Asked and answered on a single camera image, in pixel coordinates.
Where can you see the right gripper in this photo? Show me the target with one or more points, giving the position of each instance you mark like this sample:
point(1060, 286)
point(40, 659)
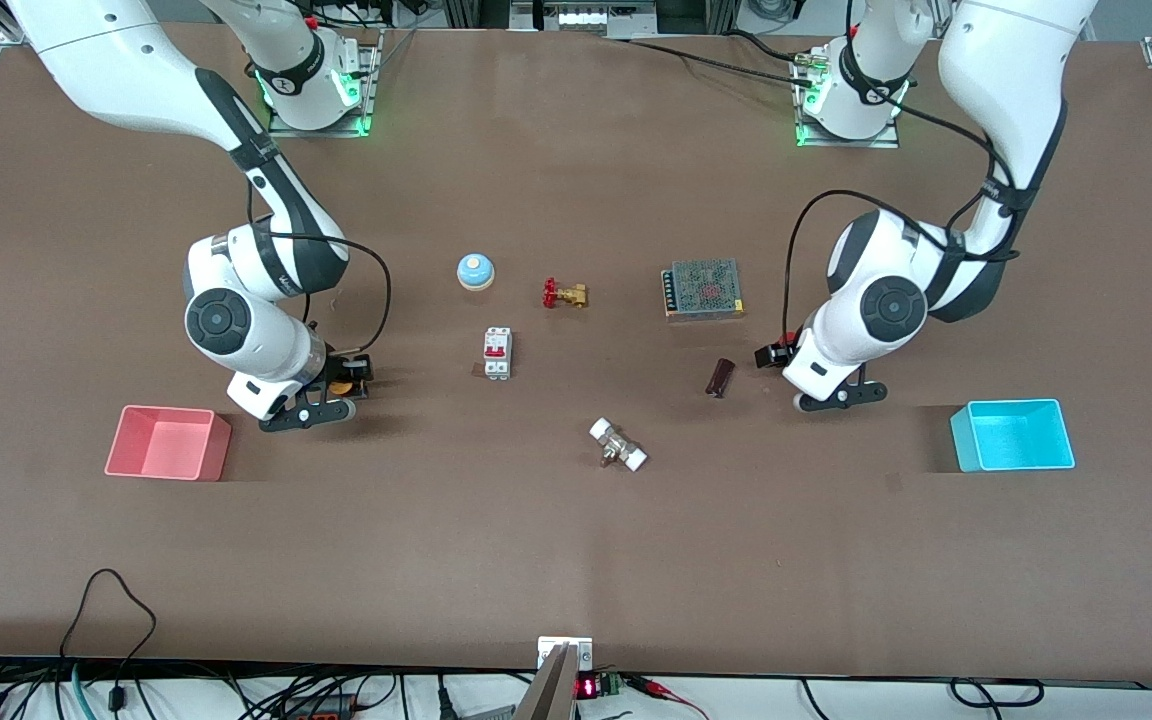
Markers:
point(353, 369)

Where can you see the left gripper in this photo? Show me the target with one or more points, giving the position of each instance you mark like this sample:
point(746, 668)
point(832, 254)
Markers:
point(772, 355)

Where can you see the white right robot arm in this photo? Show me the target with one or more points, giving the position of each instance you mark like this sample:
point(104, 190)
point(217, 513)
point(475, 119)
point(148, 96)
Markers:
point(226, 320)

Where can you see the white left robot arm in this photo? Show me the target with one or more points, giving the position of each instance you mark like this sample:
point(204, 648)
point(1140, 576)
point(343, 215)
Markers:
point(891, 305)

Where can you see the dark brown cylinder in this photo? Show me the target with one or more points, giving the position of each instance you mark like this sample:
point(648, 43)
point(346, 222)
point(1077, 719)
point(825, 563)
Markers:
point(720, 377)

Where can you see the pink plastic bin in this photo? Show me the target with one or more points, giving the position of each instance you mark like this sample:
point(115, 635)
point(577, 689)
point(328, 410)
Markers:
point(161, 440)

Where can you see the teal plastic bin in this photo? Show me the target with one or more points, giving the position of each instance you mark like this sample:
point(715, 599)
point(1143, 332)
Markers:
point(1011, 440)

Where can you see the metal mesh power supply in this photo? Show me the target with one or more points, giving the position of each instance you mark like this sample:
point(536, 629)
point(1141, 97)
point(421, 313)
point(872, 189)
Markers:
point(703, 289)

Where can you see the blue dome call bell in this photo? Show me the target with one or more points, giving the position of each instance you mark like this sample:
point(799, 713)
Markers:
point(475, 270)

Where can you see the black power strip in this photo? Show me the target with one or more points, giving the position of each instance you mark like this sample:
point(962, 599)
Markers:
point(321, 708)

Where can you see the red clip lead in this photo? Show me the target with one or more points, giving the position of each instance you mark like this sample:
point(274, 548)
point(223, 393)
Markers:
point(661, 688)

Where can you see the grey metal bar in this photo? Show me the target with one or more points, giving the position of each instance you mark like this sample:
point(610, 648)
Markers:
point(548, 695)

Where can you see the red digit display module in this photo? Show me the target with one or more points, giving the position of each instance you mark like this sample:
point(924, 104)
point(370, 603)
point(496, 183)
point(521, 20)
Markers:
point(587, 687)

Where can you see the white device with ports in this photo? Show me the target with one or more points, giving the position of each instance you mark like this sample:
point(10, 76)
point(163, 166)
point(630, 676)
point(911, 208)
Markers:
point(581, 16)

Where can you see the white circuit breaker red switch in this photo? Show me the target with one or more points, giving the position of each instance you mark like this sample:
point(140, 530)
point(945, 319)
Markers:
point(497, 353)

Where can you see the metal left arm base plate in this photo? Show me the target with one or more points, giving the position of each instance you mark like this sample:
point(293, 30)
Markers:
point(876, 143)

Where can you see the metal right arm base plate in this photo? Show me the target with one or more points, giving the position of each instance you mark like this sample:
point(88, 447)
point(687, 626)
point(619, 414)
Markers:
point(372, 90)

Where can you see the silver metal bracket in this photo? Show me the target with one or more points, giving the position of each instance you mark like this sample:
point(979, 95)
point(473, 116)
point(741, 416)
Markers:
point(548, 650)

